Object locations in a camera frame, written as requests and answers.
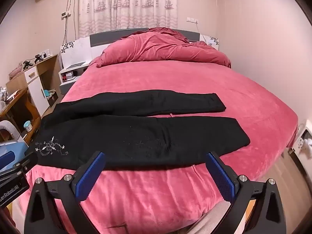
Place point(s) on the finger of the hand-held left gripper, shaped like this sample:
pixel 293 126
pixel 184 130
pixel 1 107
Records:
pixel 28 160

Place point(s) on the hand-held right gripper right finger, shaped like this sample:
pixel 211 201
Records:
pixel 220 178

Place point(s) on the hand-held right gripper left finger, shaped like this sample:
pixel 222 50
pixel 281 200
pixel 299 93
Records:
pixel 89 176

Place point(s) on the black pants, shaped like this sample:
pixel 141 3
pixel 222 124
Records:
pixel 121 139

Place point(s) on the white plastic stool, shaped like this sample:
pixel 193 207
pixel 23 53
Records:
pixel 7 129

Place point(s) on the wooden desk with drawers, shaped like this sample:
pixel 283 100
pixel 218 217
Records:
pixel 36 92

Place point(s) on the white grey nightstand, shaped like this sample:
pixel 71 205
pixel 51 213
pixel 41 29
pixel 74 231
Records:
pixel 68 87

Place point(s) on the bed with pink sheet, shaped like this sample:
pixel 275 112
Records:
pixel 243 97

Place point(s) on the pink bag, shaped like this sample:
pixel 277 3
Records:
pixel 15 70

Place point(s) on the white storage box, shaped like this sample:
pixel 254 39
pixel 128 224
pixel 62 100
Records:
pixel 304 141

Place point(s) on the white flower-print headboard panel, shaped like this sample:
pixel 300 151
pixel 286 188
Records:
pixel 73 53
pixel 210 41

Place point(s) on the grey headboard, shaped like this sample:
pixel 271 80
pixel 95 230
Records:
pixel 102 39

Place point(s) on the white ship-print curtain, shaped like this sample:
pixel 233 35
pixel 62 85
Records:
pixel 121 4

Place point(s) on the white wall socket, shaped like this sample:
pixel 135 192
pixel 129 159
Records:
pixel 65 14
pixel 192 19

